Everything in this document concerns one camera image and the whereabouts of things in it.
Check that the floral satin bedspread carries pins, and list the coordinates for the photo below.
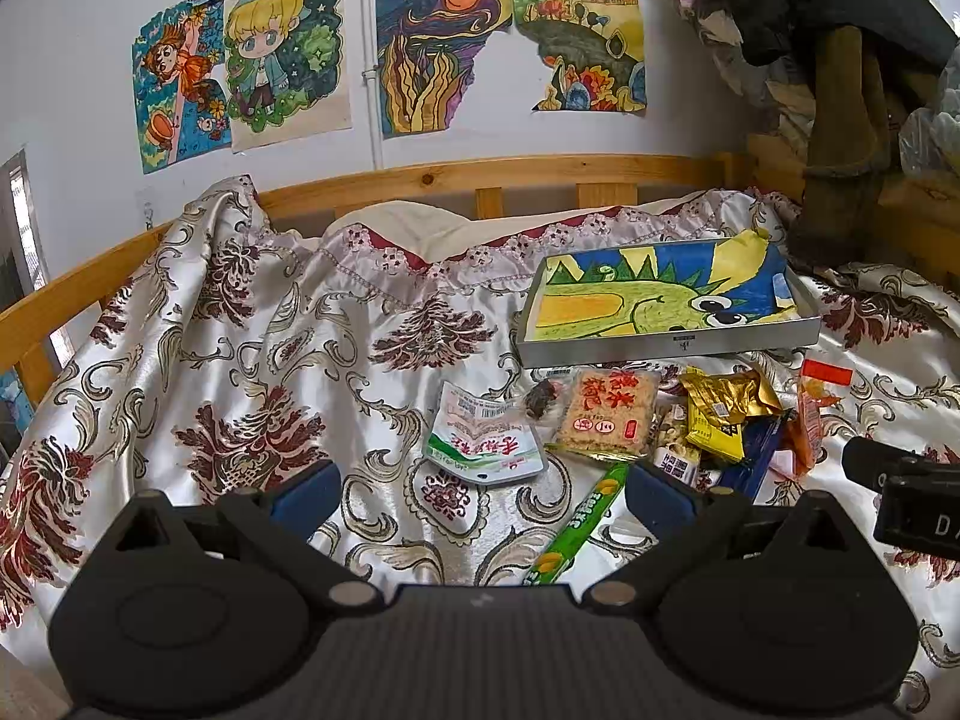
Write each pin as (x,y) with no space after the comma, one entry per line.
(225,360)

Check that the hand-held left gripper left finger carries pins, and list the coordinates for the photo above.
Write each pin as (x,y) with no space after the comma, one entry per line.
(307,501)

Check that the brown hanging garment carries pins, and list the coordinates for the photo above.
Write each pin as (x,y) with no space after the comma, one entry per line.
(840,165)

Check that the swirly sky wall drawing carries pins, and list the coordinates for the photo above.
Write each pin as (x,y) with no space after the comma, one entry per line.
(427,30)

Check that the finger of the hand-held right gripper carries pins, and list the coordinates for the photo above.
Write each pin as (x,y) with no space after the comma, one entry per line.
(870,461)

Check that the hillside landscape wall drawing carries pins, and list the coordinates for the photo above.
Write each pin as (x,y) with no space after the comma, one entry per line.
(577,0)

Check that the cream pillow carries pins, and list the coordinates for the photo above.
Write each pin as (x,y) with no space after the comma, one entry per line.
(405,229)

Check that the yellow snack packet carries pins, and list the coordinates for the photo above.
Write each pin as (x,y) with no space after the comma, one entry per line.
(712,431)

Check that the gold snack packet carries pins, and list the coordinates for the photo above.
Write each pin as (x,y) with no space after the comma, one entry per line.
(731,390)

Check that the small dark snack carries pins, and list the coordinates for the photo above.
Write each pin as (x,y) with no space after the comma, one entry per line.
(540,399)

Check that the blond child wall drawing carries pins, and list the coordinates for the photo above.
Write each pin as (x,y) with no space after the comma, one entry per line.
(277,52)

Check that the white green snack packet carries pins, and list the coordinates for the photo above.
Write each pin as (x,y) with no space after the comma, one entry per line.
(480,442)

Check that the clear rice cracker packet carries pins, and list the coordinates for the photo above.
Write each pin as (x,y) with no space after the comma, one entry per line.
(604,412)

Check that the orange snack packet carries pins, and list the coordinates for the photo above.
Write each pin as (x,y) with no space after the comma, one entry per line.
(810,420)

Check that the white wall pipe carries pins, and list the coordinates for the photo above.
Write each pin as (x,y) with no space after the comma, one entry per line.
(369,112)

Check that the grey cardboard box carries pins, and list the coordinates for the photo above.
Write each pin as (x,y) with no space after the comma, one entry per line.
(675,349)

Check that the blue snack packet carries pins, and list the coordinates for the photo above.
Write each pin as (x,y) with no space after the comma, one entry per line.
(757,457)

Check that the orange-haired girl wall drawing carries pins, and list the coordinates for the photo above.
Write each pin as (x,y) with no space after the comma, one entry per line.
(172,90)

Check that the window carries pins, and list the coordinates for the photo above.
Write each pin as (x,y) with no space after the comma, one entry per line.
(11,240)

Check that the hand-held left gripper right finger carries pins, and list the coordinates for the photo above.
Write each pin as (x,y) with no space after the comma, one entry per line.
(660,501)

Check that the wooden bed frame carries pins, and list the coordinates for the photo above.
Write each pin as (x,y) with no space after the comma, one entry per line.
(450,176)

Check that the clear nut bar packet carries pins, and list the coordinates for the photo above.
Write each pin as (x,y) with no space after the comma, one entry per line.
(671,435)

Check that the clear plastic bag of clothes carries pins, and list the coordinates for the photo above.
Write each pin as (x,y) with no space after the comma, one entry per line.
(930,135)

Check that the green candy stick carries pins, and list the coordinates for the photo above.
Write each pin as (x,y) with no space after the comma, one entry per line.
(585,517)

